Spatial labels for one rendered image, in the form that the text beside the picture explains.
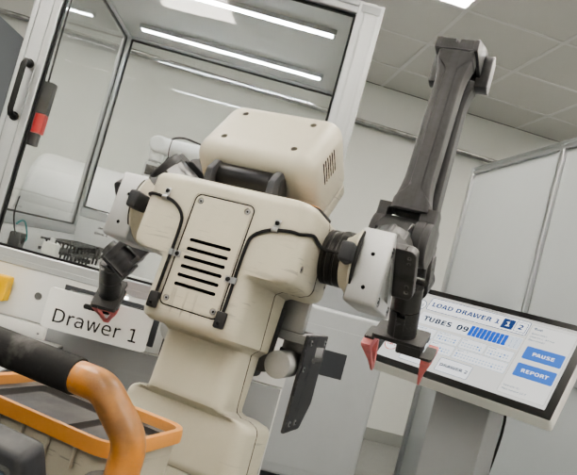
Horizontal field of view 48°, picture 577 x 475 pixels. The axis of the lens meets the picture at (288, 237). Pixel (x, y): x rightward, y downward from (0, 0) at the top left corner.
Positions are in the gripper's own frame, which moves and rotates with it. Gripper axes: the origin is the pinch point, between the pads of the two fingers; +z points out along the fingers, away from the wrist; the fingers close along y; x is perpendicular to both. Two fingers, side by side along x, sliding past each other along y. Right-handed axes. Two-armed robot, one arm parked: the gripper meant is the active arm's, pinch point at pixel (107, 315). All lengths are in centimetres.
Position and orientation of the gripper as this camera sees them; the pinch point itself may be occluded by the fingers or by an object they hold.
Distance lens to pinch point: 182.5
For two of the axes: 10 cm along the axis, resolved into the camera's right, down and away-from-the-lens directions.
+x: -9.6, -2.6, -0.4
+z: -2.2, 7.2, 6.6
